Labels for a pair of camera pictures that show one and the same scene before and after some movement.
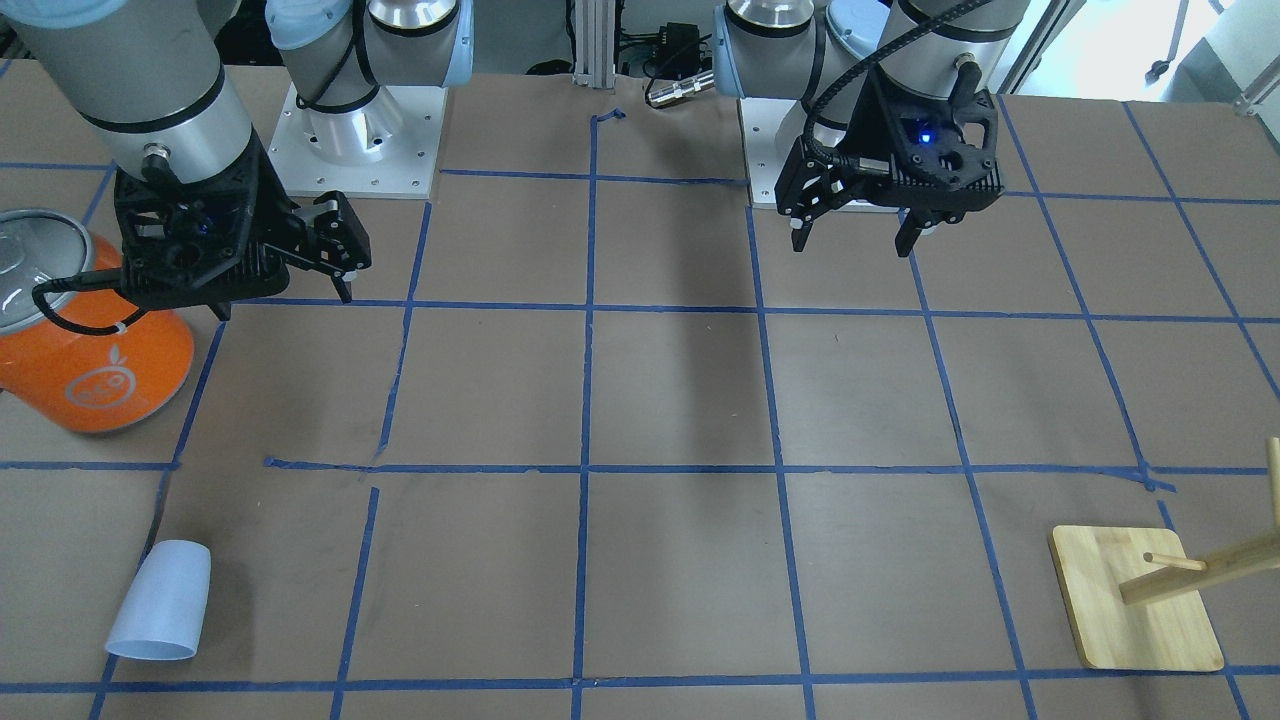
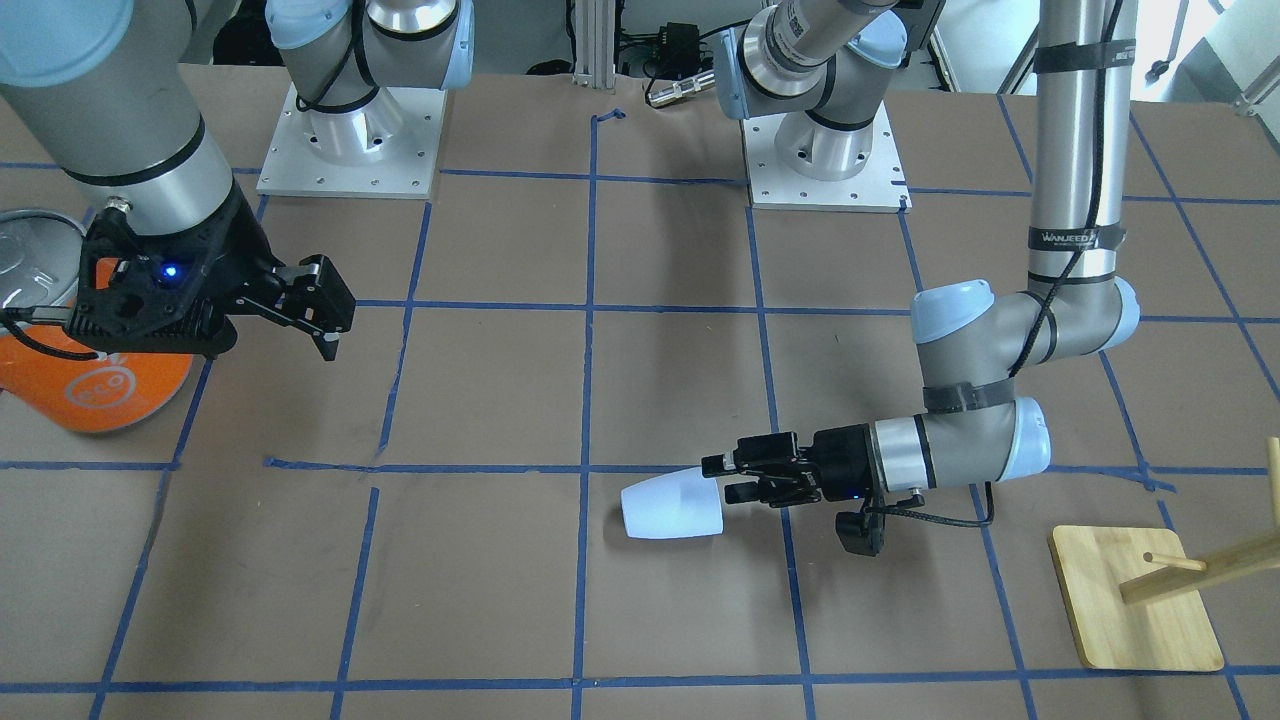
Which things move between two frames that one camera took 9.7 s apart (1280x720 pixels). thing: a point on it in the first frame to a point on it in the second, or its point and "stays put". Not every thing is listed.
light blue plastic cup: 164,614 to 680,503
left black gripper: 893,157 to 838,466
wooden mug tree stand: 1139,598 stays put
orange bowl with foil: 92,383 stays put
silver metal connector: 681,88 stays put
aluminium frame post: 594,44 stays put
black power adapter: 679,45 stays put
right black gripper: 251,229 to 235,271
